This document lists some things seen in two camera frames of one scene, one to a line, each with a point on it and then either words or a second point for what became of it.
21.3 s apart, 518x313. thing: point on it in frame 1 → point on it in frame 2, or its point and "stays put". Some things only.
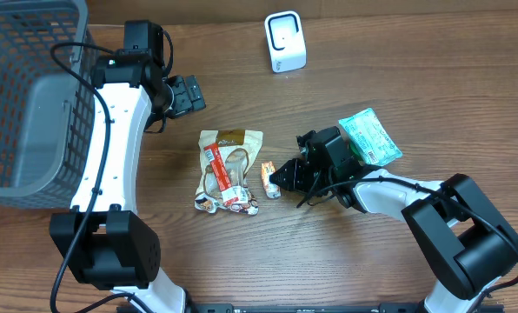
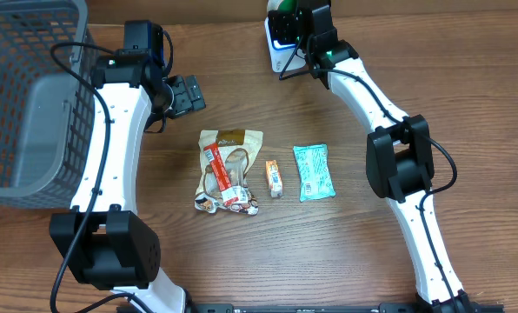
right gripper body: [305, 178] → [283, 29]
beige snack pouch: [237, 149] stays put
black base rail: [295, 308] stays put
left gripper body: [186, 96] stays put
